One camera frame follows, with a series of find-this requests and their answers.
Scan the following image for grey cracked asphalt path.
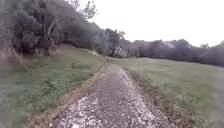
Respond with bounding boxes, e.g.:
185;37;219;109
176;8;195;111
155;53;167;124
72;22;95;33
46;63;174;128

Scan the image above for wood of dark trees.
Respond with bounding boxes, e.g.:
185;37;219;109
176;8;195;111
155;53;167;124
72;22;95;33
0;0;224;68

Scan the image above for grass slope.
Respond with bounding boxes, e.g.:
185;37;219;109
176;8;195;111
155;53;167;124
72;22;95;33
0;43;109;128

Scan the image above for grass field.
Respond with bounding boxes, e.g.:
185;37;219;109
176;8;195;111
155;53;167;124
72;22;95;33
109;56;224;128

